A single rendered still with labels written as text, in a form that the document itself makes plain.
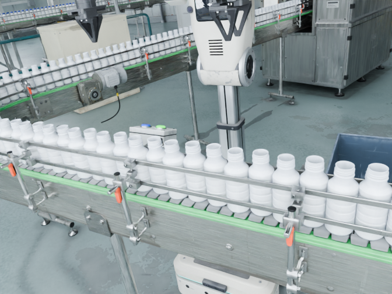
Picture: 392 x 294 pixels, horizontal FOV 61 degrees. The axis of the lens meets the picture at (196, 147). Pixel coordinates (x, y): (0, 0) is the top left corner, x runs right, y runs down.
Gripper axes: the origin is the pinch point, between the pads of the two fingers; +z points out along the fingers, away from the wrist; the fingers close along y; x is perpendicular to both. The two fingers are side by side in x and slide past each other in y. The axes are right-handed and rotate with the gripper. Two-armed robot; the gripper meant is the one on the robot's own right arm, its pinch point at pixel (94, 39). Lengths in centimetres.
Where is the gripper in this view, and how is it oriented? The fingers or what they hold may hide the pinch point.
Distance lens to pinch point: 111.2
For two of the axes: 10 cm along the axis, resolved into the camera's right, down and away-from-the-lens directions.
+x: 8.8, 1.2, -4.5
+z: 1.1, 8.9, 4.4
